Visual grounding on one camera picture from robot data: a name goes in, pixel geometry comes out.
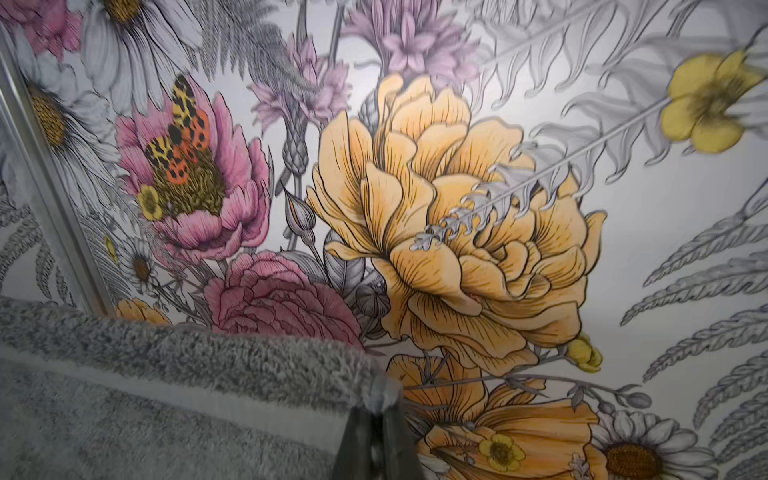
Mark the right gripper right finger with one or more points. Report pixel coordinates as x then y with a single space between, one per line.
398 456

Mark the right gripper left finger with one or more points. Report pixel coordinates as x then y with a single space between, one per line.
354 457

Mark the grey terry towel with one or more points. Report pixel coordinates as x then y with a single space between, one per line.
89 397

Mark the left aluminium corner post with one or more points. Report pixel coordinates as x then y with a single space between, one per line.
41 186

